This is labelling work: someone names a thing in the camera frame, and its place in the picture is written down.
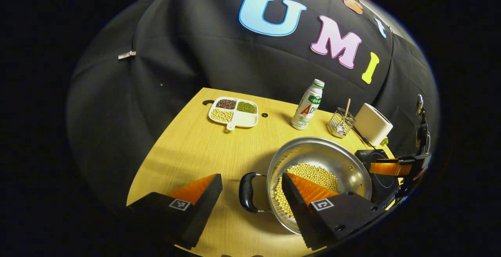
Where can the black induction cooktop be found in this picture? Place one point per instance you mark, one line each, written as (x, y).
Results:
(370, 156)

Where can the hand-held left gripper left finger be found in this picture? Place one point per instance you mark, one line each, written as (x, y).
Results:
(203, 214)

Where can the white divided dish of beans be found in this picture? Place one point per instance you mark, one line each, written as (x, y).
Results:
(244, 120)

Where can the white toaster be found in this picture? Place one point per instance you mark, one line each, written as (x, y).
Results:
(372, 125)

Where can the pile of soybeans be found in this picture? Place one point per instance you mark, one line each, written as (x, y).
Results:
(309, 172)

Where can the sandwich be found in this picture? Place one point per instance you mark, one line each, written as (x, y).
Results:
(385, 142)

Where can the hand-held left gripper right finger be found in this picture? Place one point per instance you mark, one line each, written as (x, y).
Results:
(299, 214)

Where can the white drink bottle green label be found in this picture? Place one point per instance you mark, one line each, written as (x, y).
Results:
(307, 108)

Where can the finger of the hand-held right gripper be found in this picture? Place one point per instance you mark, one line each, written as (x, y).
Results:
(385, 169)

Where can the silver cloth clip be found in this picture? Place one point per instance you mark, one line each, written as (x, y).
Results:
(127, 55)

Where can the black backdrop cloth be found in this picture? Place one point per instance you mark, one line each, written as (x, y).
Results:
(176, 53)

